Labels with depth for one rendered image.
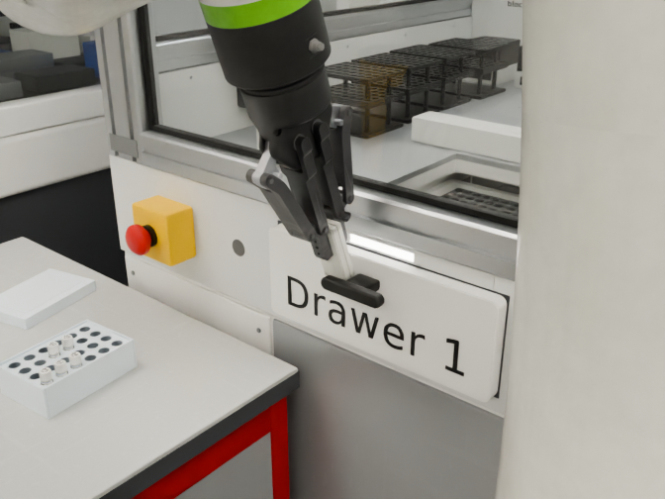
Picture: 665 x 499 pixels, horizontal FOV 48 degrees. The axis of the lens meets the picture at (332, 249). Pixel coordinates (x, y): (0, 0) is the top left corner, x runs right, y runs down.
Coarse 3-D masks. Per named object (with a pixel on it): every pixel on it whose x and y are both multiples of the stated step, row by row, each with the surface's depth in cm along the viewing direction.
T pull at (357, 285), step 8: (328, 280) 75; (336, 280) 75; (344, 280) 75; (352, 280) 75; (360, 280) 75; (368, 280) 75; (376, 280) 75; (328, 288) 76; (336, 288) 75; (344, 288) 74; (352, 288) 74; (360, 288) 73; (368, 288) 74; (376, 288) 75; (344, 296) 74; (352, 296) 74; (360, 296) 73; (368, 296) 72; (376, 296) 72; (368, 304) 73; (376, 304) 72
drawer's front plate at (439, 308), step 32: (288, 256) 83; (352, 256) 77; (384, 256) 76; (320, 288) 82; (384, 288) 76; (416, 288) 73; (448, 288) 70; (480, 288) 70; (320, 320) 83; (352, 320) 80; (384, 320) 77; (416, 320) 74; (448, 320) 71; (480, 320) 69; (384, 352) 78; (416, 352) 76; (448, 352) 73; (480, 352) 70; (448, 384) 74; (480, 384) 71
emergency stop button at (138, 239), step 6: (132, 228) 93; (138, 228) 92; (126, 234) 94; (132, 234) 93; (138, 234) 92; (144, 234) 92; (126, 240) 94; (132, 240) 93; (138, 240) 92; (144, 240) 92; (150, 240) 94; (132, 246) 93; (138, 246) 93; (144, 246) 92; (138, 252) 93; (144, 252) 93
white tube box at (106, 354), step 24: (72, 336) 89; (96, 336) 89; (120, 336) 88; (24, 360) 83; (48, 360) 83; (96, 360) 83; (120, 360) 86; (0, 384) 83; (24, 384) 79; (48, 384) 79; (72, 384) 81; (96, 384) 83; (48, 408) 79
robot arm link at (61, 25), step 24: (0, 0) 48; (24, 0) 46; (48, 0) 45; (72, 0) 46; (96, 0) 47; (120, 0) 50; (144, 0) 52; (24, 24) 50; (48, 24) 49; (72, 24) 50; (96, 24) 51
